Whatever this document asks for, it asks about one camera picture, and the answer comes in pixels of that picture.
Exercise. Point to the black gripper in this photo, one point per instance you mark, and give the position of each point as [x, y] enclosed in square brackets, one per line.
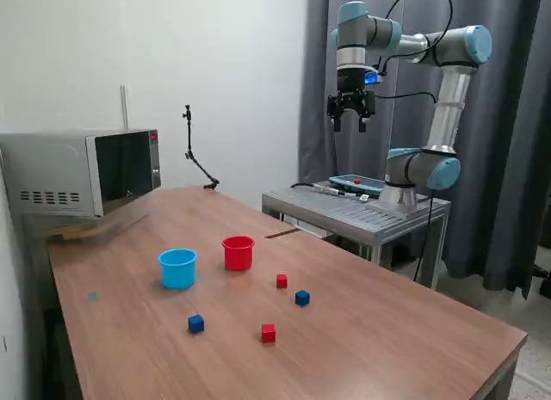
[351, 81]

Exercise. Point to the red cube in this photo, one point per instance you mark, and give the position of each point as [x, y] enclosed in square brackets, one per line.
[268, 334]
[281, 281]

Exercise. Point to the blue cube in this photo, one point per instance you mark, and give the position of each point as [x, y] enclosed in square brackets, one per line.
[302, 298]
[196, 324]

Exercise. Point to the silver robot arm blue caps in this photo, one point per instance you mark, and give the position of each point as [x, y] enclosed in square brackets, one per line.
[450, 107]

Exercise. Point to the blue plastic bin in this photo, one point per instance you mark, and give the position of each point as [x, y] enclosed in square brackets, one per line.
[176, 273]

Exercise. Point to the blue teach pendant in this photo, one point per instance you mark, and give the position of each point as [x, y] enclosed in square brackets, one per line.
[353, 182]

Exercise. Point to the grey metal robot cart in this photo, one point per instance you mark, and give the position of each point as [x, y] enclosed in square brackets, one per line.
[357, 211]

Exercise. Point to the grey curtain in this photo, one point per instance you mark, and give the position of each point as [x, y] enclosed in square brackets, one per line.
[495, 116]

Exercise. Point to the red plastic cup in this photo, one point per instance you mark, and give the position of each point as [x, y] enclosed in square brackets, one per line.
[238, 258]

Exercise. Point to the black chair base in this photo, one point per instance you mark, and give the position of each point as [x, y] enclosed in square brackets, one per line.
[543, 286]

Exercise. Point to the silver microwave oven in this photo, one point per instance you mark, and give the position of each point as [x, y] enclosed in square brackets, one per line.
[51, 168]

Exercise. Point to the wooden boards stack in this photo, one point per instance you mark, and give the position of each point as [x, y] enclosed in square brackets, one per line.
[69, 233]

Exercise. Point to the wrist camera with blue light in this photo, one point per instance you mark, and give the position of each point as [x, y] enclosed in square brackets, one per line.
[371, 77]

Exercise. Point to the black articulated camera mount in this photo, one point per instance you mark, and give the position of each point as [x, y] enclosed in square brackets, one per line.
[188, 155]

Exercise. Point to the white wall pipe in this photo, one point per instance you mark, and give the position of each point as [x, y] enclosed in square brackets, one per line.
[124, 107]

